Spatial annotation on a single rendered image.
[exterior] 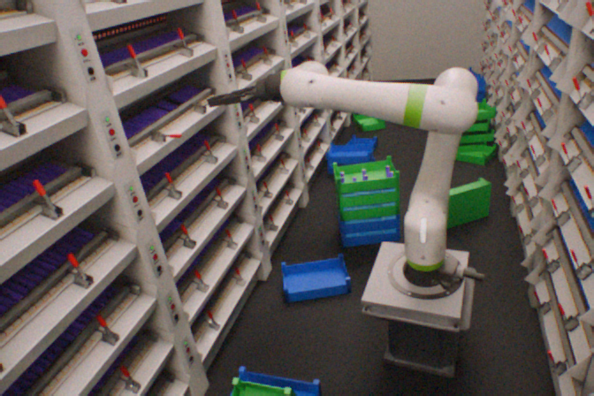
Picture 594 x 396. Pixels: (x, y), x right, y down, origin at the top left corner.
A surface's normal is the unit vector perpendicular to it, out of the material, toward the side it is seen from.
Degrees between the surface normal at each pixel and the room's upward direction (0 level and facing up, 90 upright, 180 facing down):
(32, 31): 111
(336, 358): 0
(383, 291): 5
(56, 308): 21
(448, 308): 5
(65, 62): 90
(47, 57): 90
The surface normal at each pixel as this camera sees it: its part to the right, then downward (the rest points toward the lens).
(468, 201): 0.32, 0.42
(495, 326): -0.13, -0.87
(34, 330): 0.22, -0.80
